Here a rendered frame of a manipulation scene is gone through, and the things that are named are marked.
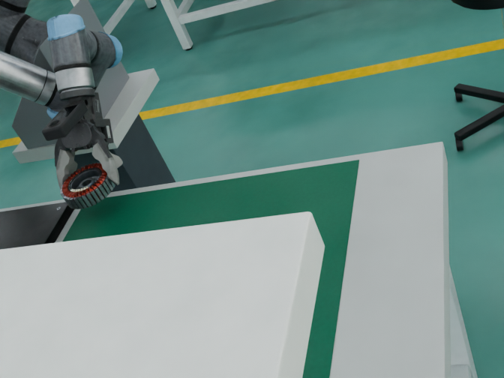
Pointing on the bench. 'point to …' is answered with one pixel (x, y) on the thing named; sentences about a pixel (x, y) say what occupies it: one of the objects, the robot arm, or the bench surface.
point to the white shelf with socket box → (163, 302)
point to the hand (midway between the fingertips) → (88, 188)
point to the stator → (86, 187)
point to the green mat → (278, 184)
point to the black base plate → (33, 225)
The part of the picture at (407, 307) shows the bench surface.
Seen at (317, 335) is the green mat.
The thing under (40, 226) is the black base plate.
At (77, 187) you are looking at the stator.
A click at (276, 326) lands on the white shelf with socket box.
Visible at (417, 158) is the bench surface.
